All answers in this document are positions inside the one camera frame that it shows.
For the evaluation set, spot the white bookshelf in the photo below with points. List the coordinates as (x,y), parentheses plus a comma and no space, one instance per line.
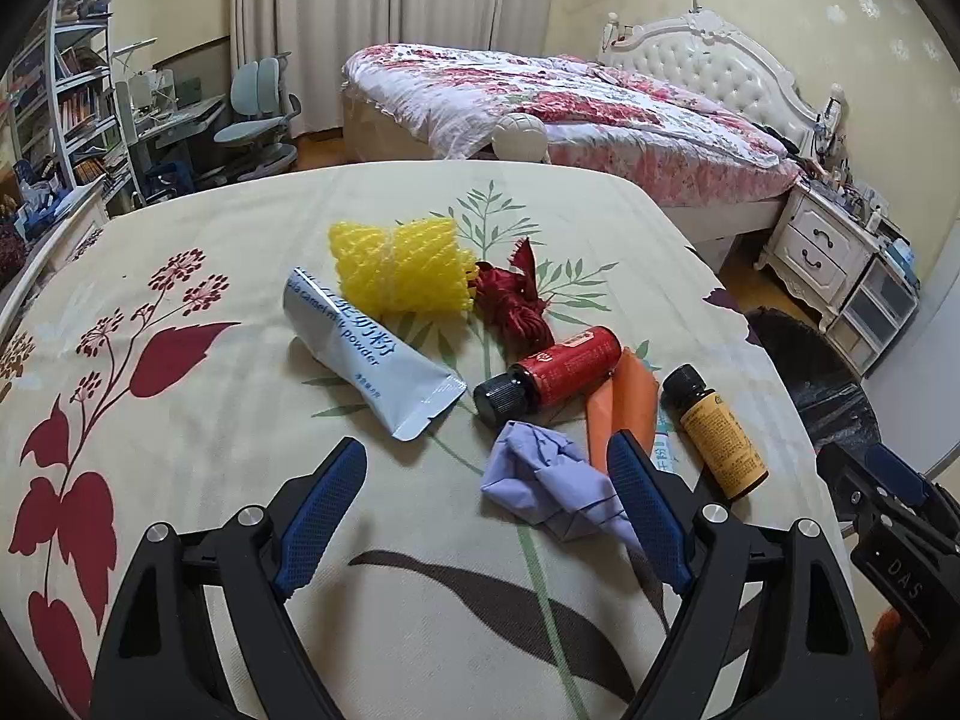
(63,116)

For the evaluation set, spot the orange paper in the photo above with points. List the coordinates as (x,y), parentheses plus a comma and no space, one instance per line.
(627,401)

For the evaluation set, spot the study desk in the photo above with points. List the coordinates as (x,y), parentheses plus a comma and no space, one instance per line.
(143,134)

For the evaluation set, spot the white round bedpost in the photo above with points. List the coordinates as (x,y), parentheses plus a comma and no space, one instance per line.
(520,137)

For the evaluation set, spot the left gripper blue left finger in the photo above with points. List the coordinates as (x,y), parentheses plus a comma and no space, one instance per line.
(308,509)

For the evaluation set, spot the yellow foam net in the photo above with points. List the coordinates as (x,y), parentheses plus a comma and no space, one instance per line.
(418,266)

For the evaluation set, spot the blue-grey desk chair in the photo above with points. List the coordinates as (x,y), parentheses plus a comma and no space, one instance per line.
(265,110)

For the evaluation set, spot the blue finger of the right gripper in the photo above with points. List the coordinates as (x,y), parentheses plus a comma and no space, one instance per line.
(895,475)

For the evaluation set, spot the plastic drawer unit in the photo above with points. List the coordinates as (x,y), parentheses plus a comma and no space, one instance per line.
(873,315)

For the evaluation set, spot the black trash bin with liner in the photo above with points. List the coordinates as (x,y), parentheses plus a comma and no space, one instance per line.
(829,398)

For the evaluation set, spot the white two-drawer nightstand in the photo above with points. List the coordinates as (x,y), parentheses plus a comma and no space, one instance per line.
(818,252)

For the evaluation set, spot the lavender paper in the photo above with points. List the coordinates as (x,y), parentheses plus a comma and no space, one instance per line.
(543,478)

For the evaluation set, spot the beige curtains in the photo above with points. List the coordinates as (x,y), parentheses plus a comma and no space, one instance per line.
(318,36)

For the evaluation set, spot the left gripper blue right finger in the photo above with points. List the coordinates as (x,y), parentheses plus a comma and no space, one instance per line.
(644,492)

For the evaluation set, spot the floral cream tablecloth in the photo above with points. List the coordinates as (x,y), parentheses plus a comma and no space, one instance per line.
(159,375)

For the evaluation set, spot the silver milk powder sachet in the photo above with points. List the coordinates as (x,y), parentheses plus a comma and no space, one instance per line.
(403,388)

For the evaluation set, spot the white tufted headboard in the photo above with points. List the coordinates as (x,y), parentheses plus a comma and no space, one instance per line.
(702,52)

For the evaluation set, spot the dark red ribbon bundle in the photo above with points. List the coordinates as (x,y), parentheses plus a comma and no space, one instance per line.
(510,302)

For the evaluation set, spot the teal white sachet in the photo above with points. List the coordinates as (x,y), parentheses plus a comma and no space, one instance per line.
(661,453)

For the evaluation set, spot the bed with floral quilt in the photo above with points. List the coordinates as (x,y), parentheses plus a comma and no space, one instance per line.
(715,174)

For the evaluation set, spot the yellow small bottle black cap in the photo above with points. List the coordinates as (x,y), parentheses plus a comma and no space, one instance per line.
(709,423)

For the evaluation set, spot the red small bottle black cap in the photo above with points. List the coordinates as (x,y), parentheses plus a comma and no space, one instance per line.
(551,376)

